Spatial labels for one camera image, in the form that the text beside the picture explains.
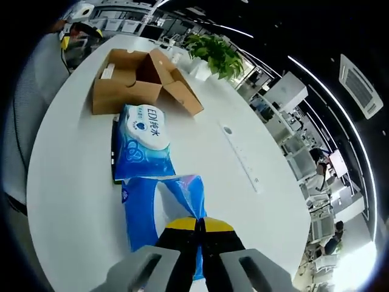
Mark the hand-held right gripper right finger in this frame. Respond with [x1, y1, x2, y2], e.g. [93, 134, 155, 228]
[200, 217, 293, 292]

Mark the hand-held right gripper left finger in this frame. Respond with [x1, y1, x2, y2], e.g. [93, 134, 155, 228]
[91, 216, 201, 292]

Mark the blue soft tissue pack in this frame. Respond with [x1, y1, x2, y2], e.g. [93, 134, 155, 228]
[120, 174, 209, 280]

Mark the brown cardboard shoe box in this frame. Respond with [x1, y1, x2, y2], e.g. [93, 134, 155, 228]
[92, 47, 204, 118]

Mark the blue wet wipes pack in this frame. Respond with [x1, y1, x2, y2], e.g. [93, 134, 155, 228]
[114, 103, 176, 180]

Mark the person's left hand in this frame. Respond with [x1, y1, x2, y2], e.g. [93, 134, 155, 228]
[49, 19, 67, 34]

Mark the white storage shelf rack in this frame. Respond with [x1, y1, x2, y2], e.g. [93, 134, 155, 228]
[88, 0, 195, 40]

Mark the white table socket strip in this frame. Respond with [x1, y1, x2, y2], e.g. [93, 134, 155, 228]
[218, 120, 264, 193]

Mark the potted green plant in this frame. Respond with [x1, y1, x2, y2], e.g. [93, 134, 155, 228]
[182, 33, 246, 82]

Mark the long curved ceiling light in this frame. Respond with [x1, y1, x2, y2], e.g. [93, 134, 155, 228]
[287, 54, 379, 244]

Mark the ceiling air conditioner vent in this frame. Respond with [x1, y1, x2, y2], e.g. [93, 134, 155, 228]
[339, 54, 384, 120]

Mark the black cable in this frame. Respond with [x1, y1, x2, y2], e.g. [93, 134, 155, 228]
[60, 47, 74, 76]

